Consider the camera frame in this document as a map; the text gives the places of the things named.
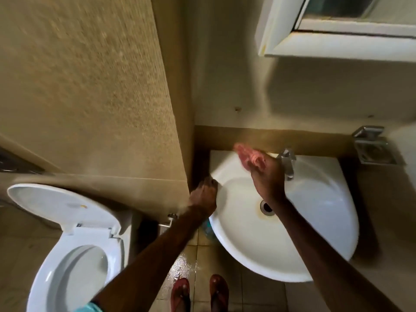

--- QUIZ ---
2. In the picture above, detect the person's left hand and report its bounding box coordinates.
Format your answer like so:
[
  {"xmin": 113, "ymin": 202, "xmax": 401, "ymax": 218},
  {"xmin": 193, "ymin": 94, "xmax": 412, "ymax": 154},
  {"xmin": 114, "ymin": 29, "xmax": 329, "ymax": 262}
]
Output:
[{"xmin": 188, "ymin": 177, "xmax": 219, "ymax": 221}]

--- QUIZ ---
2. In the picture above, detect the person's right hand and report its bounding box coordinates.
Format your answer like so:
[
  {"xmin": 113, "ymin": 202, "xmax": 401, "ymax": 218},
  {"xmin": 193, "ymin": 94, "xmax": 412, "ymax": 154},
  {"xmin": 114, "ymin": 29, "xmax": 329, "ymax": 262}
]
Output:
[{"xmin": 242, "ymin": 149, "xmax": 286, "ymax": 205}]

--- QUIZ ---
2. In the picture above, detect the red checkered cloth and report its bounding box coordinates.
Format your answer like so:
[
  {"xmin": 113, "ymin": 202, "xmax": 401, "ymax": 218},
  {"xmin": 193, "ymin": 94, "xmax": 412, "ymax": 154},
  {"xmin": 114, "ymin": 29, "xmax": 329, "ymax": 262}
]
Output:
[{"xmin": 233, "ymin": 143, "xmax": 268, "ymax": 171}]

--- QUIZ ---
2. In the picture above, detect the white wash basin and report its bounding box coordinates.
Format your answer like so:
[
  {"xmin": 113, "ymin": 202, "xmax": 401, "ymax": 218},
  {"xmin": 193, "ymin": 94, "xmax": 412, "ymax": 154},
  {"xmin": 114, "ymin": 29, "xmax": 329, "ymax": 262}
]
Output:
[{"xmin": 208, "ymin": 149, "xmax": 360, "ymax": 283}]

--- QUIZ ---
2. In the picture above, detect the white framed mirror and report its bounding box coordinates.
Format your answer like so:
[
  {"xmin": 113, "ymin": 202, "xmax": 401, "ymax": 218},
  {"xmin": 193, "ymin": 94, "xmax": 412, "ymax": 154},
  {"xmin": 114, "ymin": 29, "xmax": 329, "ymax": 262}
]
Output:
[{"xmin": 255, "ymin": 0, "xmax": 416, "ymax": 63}]

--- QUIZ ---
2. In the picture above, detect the person's right forearm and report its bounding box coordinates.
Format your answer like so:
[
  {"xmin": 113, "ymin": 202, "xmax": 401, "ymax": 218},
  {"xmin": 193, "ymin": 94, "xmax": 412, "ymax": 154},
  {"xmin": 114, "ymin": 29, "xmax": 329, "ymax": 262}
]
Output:
[{"xmin": 273, "ymin": 195, "xmax": 403, "ymax": 312}]

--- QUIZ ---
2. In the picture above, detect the person's left forearm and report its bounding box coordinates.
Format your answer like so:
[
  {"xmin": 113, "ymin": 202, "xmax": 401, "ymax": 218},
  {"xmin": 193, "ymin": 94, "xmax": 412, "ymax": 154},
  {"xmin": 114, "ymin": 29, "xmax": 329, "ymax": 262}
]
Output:
[{"xmin": 92, "ymin": 204, "xmax": 212, "ymax": 312}]

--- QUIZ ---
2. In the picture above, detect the metal sink drain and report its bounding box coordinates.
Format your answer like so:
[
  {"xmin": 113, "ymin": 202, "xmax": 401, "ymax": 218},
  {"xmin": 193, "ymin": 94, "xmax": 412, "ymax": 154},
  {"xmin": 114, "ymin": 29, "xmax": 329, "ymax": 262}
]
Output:
[{"xmin": 260, "ymin": 199, "xmax": 275, "ymax": 217}]

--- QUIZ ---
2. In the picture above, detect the chrome faucet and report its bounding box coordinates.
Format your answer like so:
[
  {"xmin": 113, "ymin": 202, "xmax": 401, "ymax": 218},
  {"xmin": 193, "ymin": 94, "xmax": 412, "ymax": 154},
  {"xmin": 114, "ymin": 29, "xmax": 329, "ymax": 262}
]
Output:
[{"xmin": 276, "ymin": 148, "xmax": 297, "ymax": 181}]

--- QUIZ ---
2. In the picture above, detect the person's right red sandal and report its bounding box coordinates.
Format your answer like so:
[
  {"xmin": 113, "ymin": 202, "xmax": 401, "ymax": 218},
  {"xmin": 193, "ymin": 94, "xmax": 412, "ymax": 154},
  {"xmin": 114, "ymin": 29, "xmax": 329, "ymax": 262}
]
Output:
[{"xmin": 209, "ymin": 274, "xmax": 230, "ymax": 312}]

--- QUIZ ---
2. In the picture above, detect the person's red sandal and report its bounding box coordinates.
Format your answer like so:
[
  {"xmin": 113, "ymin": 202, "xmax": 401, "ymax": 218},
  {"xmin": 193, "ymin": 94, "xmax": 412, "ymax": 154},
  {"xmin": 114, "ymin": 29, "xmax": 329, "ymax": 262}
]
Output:
[
  {"xmin": 170, "ymin": 278, "xmax": 191, "ymax": 312},
  {"xmin": 209, "ymin": 274, "xmax": 230, "ymax": 312}
]

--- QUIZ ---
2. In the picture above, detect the person's left red sandal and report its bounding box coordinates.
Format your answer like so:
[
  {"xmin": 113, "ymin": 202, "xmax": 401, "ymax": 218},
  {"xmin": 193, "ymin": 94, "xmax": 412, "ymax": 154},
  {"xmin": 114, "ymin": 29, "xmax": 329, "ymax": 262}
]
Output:
[{"xmin": 170, "ymin": 278, "xmax": 191, "ymax": 312}]

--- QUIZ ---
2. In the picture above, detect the blue plastic bottle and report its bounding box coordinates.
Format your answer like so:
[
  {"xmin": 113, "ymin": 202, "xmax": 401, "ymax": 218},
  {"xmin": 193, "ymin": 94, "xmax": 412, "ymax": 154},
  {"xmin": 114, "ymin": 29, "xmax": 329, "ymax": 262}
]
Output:
[{"xmin": 201, "ymin": 217, "xmax": 217, "ymax": 241}]

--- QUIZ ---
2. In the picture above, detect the chrome toilet paper holder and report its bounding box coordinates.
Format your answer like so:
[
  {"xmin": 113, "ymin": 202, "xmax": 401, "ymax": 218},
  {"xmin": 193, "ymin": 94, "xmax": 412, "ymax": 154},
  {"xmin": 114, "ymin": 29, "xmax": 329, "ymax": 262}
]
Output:
[{"xmin": 158, "ymin": 213, "xmax": 179, "ymax": 228}]

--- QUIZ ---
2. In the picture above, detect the white toilet bowl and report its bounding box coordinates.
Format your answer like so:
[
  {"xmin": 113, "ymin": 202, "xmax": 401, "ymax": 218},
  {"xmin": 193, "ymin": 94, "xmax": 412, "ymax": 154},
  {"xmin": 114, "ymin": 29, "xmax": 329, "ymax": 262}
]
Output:
[{"xmin": 26, "ymin": 211, "xmax": 134, "ymax": 312}]

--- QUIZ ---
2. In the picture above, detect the chrome wall soap holder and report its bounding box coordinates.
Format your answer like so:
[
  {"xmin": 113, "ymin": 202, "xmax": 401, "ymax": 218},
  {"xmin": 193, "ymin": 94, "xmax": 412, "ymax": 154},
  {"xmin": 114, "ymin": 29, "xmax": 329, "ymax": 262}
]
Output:
[{"xmin": 352, "ymin": 125, "xmax": 398, "ymax": 166}]

